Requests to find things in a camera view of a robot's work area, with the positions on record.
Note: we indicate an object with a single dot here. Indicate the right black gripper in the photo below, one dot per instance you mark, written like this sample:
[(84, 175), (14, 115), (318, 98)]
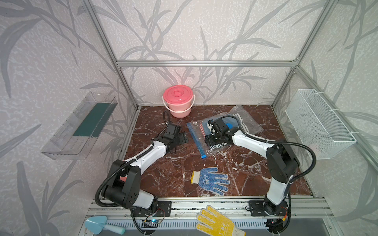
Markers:
[(208, 139)]

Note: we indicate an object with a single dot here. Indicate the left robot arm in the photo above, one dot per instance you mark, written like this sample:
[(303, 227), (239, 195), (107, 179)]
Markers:
[(121, 188)]

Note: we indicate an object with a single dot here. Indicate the white wire mesh basket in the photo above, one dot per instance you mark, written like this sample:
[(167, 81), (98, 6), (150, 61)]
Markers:
[(316, 122)]

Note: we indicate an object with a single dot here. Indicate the black white striped garment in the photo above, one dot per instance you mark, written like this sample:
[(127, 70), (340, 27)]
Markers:
[(236, 121)]

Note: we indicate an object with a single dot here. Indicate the blue dotted work glove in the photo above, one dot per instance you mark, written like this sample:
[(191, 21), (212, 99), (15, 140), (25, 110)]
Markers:
[(211, 180)]

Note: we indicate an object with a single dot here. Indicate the pink lidded plastic bucket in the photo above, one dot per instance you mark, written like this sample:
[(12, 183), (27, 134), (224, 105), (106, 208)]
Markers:
[(179, 100)]

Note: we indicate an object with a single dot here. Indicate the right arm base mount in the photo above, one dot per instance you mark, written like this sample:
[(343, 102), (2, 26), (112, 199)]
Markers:
[(267, 209)]

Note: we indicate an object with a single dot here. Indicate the clear vacuum storage bag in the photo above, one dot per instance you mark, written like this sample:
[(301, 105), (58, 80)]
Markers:
[(199, 129)]

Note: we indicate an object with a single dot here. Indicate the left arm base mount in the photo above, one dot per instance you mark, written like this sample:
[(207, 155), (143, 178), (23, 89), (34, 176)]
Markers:
[(158, 208)]

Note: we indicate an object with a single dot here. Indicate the pink item in basket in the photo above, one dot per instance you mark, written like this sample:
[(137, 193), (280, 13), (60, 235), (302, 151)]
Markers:
[(315, 148)]

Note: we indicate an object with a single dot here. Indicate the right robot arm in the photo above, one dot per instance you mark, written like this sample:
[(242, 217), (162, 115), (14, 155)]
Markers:
[(281, 160)]

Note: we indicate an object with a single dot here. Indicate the clear plastic wall shelf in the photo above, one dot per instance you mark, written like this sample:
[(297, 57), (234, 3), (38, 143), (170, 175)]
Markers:
[(77, 136)]

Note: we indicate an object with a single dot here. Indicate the light blue hand trowel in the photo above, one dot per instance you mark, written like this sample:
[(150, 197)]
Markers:
[(96, 224)]

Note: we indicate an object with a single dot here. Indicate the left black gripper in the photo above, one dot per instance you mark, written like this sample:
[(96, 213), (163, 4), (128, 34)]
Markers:
[(183, 138)]

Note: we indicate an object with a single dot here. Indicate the yellow dotted work glove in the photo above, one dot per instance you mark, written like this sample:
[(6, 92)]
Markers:
[(213, 223)]

